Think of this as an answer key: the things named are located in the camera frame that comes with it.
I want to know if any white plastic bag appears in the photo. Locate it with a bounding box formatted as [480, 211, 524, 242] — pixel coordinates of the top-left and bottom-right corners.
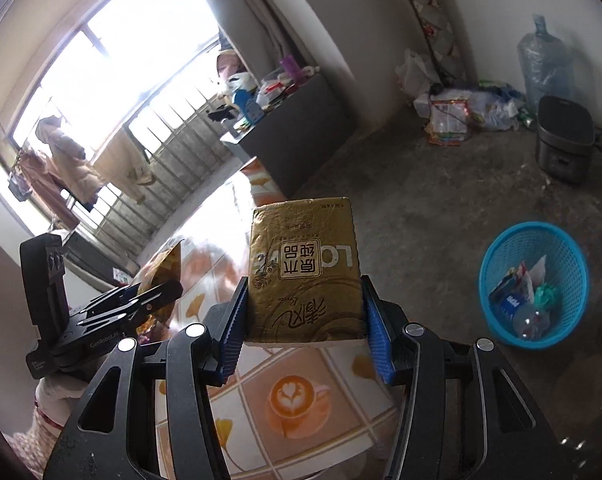
[395, 49, 441, 100]

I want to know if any dark grey cabinet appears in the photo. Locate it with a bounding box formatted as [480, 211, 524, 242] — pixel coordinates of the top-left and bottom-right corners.
[221, 74, 355, 198]

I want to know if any rolled patterned mat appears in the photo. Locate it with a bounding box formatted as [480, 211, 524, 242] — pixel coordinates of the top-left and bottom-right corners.
[408, 0, 466, 86]

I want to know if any yellow peanut snack bag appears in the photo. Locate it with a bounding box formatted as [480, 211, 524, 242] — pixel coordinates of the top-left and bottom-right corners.
[136, 242, 182, 340]

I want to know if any pile of food packages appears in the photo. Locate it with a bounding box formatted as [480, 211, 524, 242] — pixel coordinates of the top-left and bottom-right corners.
[413, 80, 534, 146]

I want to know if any gold drink carton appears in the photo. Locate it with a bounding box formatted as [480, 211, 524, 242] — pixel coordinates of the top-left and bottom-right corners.
[246, 197, 366, 347]

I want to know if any purple cup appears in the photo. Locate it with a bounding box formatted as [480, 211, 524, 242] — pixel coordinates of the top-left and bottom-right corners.
[280, 54, 307, 86]

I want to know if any hanging pink garment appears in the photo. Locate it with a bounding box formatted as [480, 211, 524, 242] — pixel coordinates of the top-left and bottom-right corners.
[16, 150, 80, 231]

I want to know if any metal balcony railing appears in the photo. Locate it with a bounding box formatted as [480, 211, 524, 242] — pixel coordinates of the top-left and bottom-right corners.
[60, 34, 243, 266]

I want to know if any black rice cooker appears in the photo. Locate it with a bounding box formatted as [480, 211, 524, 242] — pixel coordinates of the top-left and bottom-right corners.
[536, 96, 595, 185]

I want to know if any empty blue water jug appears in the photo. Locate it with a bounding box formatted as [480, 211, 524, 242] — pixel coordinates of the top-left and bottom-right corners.
[517, 14, 574, 114]

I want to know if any blue detergent bottle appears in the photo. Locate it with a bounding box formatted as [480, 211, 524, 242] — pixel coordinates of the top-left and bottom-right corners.
[233, 89, 265, 126]

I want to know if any blue plastic trash basket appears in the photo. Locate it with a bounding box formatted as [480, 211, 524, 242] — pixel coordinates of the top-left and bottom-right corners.
[478, 221, 590, 350]

